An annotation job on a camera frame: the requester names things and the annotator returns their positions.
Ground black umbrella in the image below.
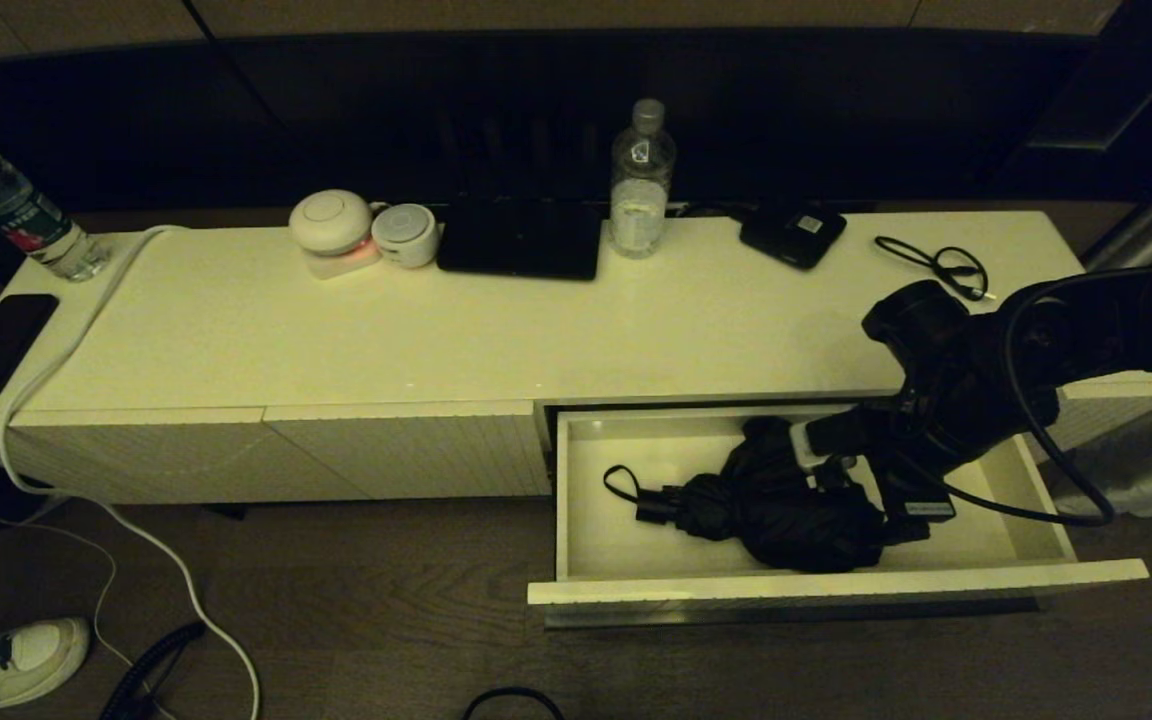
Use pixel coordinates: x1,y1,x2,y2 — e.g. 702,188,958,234
603,415,887,574

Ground white ribbed drawer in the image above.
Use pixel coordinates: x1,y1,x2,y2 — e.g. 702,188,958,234
526,400,1150,629

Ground white low cabinet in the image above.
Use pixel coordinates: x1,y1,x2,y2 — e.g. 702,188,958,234
0,210,1152,522

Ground small black box white label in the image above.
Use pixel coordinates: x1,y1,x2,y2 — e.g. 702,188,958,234
738,204,847,271

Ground clear water bottle grey cap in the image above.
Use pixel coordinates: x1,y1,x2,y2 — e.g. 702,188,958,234
609,98,678,259

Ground black flat router box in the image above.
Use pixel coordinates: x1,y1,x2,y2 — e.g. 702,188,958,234
436,193,604,282

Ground white ribbed cabinet door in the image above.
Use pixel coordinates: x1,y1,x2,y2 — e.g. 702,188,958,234
14,404,372,504
264,400,554,499

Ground small white round speaker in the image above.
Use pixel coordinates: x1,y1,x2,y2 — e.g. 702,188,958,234
373,203,440,269

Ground white dome device pink base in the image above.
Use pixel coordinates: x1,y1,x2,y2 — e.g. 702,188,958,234
289,189,382,280

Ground white sneaker dark laces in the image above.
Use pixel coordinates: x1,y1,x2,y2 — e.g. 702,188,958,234
0,617,92,719

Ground water bottle with green label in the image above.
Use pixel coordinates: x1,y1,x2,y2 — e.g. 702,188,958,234
0,115,112,283

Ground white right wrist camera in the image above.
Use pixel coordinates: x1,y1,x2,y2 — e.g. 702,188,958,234
788,410,882,473

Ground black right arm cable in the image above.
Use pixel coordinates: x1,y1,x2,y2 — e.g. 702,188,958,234
941,268,1152,529

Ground black audio cable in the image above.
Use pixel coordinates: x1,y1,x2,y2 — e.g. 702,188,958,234
874,236,995,301

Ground black floor cable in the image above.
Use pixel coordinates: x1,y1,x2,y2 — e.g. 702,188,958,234
462,686,567,720

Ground black coiled cable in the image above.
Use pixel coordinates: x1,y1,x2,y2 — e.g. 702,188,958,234
99,622,209,720

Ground thin white charging cable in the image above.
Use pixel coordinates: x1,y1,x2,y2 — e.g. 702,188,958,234
0,400,179,720

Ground thick white power cable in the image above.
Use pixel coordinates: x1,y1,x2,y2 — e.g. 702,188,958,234
0,225,262,720

